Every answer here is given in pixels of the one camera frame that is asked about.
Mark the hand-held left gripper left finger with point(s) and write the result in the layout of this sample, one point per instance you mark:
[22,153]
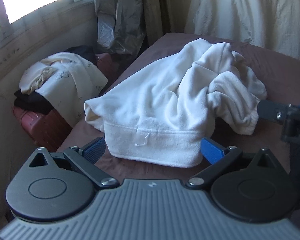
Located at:
[93,148]

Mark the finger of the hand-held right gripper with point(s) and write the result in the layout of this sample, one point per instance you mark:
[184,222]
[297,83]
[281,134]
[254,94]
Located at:
[272,111]

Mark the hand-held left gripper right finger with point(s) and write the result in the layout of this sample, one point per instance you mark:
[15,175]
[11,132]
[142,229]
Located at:
[212,150]

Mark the white fleece jacket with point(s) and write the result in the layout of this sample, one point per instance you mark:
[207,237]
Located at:
[165,100]

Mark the red suitcase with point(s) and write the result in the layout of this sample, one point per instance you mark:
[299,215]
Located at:
[47,127]

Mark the cream printed cloth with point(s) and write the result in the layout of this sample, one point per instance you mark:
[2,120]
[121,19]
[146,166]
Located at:
[65,80]

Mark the black folded garment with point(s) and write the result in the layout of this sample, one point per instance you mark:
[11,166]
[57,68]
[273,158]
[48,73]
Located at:
[35,102]

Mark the black crumpled garment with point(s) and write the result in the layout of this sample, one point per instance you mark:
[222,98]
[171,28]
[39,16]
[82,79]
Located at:
[82,51]

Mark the white hanging cloth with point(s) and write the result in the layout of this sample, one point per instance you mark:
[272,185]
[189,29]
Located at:
[245,10]

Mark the grey plastic bag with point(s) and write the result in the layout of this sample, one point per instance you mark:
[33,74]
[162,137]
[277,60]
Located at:
[117,12]

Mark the beige curtain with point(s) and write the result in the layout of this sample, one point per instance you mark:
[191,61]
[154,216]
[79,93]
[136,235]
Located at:
[160,5]

